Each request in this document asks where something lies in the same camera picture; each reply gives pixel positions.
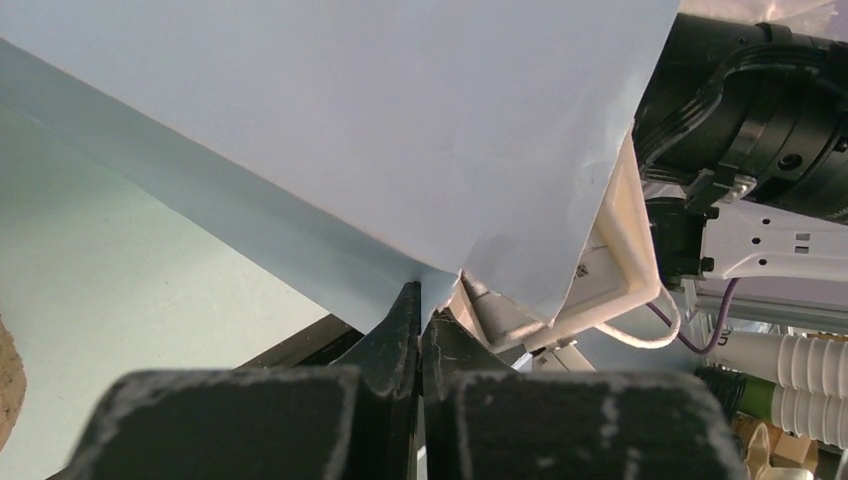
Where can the stack of paper cups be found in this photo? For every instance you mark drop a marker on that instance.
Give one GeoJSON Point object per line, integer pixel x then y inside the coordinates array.
{"type": "Point", "coordinates": [799, 382]}

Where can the brown pulp cup carrier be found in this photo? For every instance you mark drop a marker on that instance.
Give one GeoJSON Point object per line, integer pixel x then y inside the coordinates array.
{"type": "Point", "coordinates": [13, 385]}

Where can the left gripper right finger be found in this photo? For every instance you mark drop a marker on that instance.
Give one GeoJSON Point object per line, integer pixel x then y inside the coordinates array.
{"type": "Point", "coordinates": [485, 420]}

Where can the light blue paper bag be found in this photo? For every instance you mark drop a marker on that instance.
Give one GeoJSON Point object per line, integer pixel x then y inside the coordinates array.
{"type": "Point", "coordinates": [349, 147]}

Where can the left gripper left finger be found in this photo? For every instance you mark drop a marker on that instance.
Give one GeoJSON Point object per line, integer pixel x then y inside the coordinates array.
{"type": "Point", "coordinates": [352, 419]}

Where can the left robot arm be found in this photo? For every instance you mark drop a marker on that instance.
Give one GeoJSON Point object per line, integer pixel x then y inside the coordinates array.
{"type": "Point", "coordinates": [725, 99]}

